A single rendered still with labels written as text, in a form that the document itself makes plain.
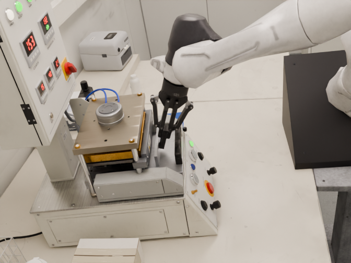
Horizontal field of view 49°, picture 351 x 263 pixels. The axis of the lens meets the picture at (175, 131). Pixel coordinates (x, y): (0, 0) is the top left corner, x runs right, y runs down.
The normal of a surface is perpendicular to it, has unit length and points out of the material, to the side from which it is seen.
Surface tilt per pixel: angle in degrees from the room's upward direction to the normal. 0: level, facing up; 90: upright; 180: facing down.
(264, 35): 72
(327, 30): 106
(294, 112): 43
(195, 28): 81
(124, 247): 2
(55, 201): 0
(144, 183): 90
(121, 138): 0
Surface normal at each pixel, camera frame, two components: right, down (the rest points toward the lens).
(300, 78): -0.15, -0.19
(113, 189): -0.01, 0.58
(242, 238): -0.14, -0.81
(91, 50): -0.25, 0.53
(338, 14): -0.46, 0.40
